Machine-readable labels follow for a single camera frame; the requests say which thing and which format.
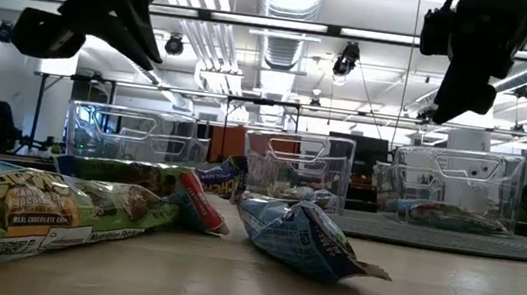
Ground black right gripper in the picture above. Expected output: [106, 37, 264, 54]
[427, 0, 527, 135]

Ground green red granola bar wrapper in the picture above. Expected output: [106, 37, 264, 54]
[402, 197, 514, 238]

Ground blue granola bar orange end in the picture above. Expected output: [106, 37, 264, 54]
[227, 191, 402, 292]

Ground dark blue granola bar wrapper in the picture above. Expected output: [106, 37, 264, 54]
[191, 150, 251, 202]

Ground green granola bar red end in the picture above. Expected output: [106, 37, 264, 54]
[47, 150, 237, 239]

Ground green chocolate chip granola bar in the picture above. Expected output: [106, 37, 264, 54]
[0, 163, 184, 279]

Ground black track spotlight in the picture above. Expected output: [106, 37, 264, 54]
[511, 80, 527, 100]
[0, 19, 16, 45]
[162, 32, 187, 57]

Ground clear plastic bin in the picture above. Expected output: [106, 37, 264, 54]
[368, 138, 527, 238]
[236, 125, 358, 215]
[62, 99, 215, 173]

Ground black computer monitor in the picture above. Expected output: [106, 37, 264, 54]
[324, 130, 392, 182]

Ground grey woven placemat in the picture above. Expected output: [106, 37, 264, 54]
[327, 206, 527, 263]

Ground orange cabinet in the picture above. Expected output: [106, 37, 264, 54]
[205, 121, 303, 174]

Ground thin hanging cable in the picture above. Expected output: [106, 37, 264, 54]
[388, 0, 423, 147]

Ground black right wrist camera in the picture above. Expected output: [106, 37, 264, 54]
[418, 4, 459, 60]

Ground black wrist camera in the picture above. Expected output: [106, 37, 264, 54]
[9, 5, 90, 65]
[418, 4, 459, 60]

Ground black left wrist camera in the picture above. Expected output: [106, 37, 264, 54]
[9, 5, 90, 65]

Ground black overhead camera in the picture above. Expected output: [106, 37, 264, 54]
[331, 39, 362, 79]

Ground black rig frame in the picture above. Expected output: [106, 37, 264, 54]
[26, 0, 527, 62]

